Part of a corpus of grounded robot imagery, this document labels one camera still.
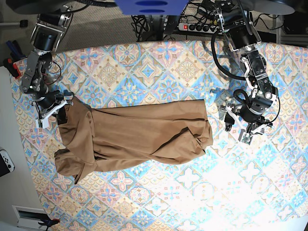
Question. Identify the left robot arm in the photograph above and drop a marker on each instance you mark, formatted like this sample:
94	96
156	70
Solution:
235	24

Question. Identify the handheld game console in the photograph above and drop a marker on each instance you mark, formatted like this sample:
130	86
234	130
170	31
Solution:
6	164

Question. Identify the white box device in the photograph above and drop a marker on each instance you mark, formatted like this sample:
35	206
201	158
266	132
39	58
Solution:
29	218

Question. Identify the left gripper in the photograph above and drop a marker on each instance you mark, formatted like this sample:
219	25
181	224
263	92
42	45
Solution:
252	108

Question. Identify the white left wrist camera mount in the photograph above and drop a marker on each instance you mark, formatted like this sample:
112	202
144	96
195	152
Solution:
245	127

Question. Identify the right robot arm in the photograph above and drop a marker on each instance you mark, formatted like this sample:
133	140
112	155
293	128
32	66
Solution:
49	30

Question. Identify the orange black clamp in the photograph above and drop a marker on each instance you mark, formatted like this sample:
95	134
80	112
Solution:
44	220

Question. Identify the brown t-shirt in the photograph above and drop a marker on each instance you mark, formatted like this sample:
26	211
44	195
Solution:
110	139

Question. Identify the patterned tablecloth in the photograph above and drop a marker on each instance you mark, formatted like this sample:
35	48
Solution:
232	187

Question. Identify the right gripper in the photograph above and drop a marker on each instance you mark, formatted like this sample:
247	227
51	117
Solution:
47	101

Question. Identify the red black clamp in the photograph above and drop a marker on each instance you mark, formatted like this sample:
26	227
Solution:
12	68

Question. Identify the white power strip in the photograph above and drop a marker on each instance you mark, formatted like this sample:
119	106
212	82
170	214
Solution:
198	28

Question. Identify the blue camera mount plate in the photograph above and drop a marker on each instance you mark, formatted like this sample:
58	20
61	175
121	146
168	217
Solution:
151	7

